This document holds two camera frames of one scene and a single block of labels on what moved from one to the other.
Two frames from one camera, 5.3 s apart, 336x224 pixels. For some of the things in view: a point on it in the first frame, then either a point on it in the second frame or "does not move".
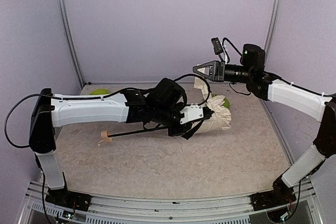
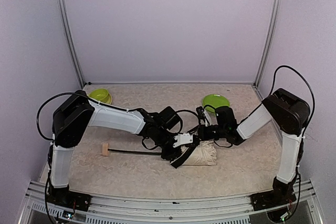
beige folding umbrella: x=219 y=119 to x=205 y=155
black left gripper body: x=207 y=114 to x=172 y=154
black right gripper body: x=219 y=71 to x=200 y=133
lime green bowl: x=99 y=91 does not move
